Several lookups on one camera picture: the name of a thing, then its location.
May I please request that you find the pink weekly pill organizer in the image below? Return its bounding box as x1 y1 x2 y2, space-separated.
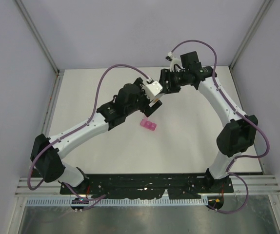
140 119 157 131

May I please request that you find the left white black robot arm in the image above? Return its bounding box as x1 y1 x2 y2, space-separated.
30 78 165 194

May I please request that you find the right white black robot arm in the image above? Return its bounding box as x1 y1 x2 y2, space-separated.
159 51 258 192

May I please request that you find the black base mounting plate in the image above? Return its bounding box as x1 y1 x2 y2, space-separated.
73 173 234 200

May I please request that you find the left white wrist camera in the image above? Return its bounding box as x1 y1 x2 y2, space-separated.
142 80 163 102

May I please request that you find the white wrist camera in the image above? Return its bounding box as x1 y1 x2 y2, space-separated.
142 80 163 102
165 52 183 72

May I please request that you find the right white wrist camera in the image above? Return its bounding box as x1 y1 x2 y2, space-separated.
165 52 183 72

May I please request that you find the left side aluminium rail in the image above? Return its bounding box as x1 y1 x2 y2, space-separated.
40 70 65 136

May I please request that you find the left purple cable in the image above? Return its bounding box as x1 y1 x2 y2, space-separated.
27 63 155 191

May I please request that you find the left aluminium corner post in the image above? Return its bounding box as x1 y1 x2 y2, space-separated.
14 0 60 75

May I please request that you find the aluminium corner post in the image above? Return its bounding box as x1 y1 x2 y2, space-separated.
229 0 274 70
14 0 60 75

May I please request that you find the right aluminium corner post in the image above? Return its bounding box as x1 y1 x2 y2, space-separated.
229 0 274 70

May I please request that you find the aluminium frame rail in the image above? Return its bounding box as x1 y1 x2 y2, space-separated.
15 175 280 197

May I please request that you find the white slotted cable duct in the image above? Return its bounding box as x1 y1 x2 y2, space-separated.
25 196 208 207

